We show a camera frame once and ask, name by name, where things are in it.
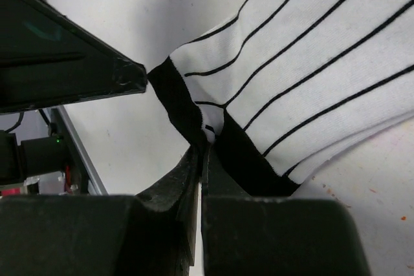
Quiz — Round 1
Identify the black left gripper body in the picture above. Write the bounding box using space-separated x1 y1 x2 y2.
1 131 70 181

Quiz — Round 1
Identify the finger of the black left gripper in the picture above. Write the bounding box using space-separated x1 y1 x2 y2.
1 0 147 114

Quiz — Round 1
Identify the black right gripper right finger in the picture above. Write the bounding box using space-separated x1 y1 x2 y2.
201 147 371 275

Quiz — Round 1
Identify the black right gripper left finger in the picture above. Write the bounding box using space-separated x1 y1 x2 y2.
1 147 200 275

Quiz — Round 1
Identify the white black-striped sock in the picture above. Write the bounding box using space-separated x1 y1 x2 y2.
149 0 413 196

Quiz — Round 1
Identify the aluminium table frame rail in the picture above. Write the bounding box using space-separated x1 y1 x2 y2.
58 106 108 195

